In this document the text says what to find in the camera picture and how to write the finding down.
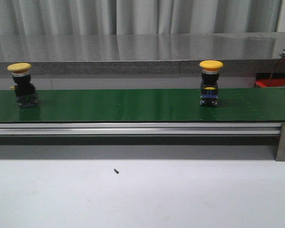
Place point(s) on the yellow mushroom push button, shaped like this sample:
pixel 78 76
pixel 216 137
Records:
pixel 25 91
pixel 209 87

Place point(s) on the grey stone shelf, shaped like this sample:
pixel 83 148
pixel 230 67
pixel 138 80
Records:
pixel 142 54

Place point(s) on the red plastic tray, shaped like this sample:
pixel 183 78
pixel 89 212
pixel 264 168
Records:
pixel 263 80

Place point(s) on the green conveyor belt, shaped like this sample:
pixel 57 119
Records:
pixel 146 105

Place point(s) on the white pleated curtain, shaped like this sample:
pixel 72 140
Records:
pixel 141 17

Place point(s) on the aluminium conveyor side rail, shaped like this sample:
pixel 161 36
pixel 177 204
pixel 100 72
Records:
pixel 139 128

